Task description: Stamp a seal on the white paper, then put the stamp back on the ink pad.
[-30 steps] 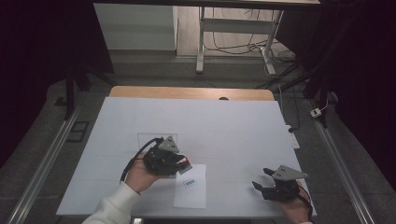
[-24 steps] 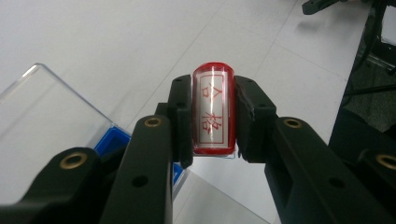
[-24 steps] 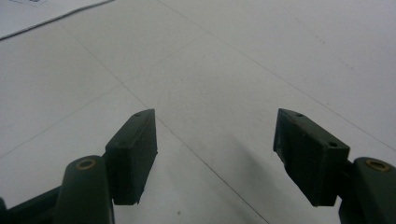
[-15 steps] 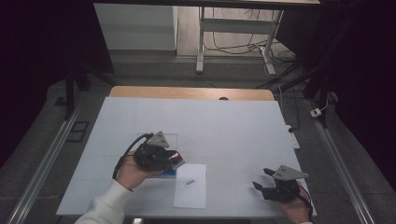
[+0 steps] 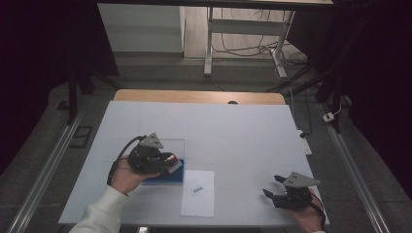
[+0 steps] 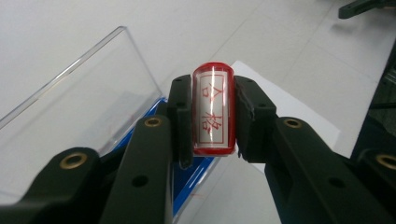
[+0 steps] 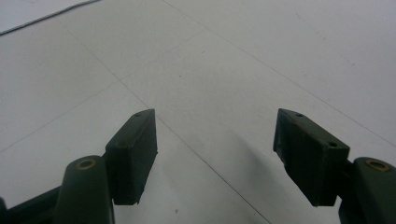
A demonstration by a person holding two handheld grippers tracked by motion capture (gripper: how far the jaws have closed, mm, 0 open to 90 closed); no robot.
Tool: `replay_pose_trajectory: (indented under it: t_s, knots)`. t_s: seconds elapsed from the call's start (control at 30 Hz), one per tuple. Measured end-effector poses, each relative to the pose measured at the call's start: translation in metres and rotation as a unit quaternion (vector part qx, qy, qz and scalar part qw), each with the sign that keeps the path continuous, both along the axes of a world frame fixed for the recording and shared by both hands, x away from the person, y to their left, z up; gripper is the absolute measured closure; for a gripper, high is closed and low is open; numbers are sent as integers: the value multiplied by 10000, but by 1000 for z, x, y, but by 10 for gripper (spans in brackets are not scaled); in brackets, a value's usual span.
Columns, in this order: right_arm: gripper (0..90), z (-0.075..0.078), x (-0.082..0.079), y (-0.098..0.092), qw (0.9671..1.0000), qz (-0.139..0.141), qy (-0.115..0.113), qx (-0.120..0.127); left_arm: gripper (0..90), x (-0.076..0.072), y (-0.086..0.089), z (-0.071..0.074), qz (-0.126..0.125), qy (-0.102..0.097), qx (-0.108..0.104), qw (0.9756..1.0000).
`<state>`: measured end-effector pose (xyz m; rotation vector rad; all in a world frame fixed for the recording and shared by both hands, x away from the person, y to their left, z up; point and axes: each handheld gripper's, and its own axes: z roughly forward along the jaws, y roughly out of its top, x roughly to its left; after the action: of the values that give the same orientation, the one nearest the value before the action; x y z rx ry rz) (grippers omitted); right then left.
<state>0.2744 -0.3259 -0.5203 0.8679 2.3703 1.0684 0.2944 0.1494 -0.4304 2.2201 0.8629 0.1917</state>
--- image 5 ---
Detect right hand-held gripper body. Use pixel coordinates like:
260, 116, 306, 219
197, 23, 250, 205
272, 171, 322, 211

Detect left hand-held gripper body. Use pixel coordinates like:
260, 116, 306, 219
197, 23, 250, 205
126, 132, 168, 176

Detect red and white stamp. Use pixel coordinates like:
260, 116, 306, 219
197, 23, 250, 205
166, 153, 184, 175

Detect person's left hand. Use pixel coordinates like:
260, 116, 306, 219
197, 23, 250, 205
109, 155, 160, 196

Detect person's right hand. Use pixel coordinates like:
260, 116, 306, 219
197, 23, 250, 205
284, 188, 326, 233

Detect white paper sheet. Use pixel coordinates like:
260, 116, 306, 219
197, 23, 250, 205
180, 169, 216, 218

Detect black stand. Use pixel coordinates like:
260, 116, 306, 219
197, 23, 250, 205
65, 62, 123, 126
264, 59, 346, 134

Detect white cabinet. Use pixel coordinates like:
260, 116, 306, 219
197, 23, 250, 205
97, 3, 186, 53

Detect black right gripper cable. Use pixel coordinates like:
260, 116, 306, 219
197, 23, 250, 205
307, 189, 326, 233

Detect metal floor rail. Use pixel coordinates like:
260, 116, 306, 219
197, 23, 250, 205
318, 102, 392, 233
5, 109, 86, 233

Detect black floor socket frame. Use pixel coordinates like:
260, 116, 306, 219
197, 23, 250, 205
68, 125, 94, 150

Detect black floor cables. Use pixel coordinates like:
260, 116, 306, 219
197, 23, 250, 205
212, 8, 309, 67

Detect white desk frame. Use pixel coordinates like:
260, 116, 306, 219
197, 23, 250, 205
202, 6, 296, 80

